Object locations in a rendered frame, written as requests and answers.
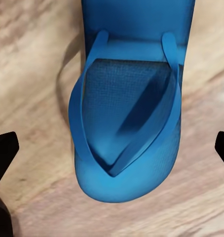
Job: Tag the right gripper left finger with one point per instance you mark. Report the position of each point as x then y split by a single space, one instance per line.
9 147

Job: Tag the sandal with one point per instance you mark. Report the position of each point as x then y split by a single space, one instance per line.
127 128

